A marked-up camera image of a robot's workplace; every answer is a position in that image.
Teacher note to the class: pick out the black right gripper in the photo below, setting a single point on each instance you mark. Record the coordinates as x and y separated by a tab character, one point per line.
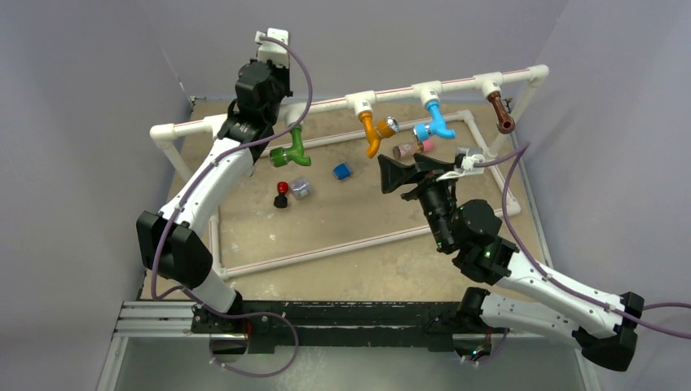
393	175

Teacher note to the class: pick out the orange water faucet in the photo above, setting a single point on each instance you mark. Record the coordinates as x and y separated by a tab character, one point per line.
374	134

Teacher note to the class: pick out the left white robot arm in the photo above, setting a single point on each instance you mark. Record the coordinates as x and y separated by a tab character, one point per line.
170	240

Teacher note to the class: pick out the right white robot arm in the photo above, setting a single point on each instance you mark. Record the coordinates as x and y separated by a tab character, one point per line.
601	325

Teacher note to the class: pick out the blue water faucet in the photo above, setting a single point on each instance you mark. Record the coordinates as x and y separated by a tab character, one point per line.
437	126

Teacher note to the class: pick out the brown water faucet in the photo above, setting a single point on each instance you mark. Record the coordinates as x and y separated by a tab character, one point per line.
505	122

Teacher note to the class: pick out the green water faucet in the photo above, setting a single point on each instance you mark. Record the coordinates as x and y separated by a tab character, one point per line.
295	153

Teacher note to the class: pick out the pink capped small bottle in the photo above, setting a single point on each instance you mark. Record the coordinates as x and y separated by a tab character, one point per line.
407	150

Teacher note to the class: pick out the blue cube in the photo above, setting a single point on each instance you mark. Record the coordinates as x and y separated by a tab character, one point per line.
342	172

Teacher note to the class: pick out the clear plastic small box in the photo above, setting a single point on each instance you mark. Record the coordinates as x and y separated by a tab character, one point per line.
300	187

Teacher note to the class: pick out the red black knob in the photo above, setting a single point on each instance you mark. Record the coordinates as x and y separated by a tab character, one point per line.
281	200

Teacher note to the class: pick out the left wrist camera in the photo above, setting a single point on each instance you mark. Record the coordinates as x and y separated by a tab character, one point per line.
269	51

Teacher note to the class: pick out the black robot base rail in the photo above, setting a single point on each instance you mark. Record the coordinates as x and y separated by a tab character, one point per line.
433	325

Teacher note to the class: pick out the aluminium extrusion frame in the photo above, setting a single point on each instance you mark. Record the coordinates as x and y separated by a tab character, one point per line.
143	319

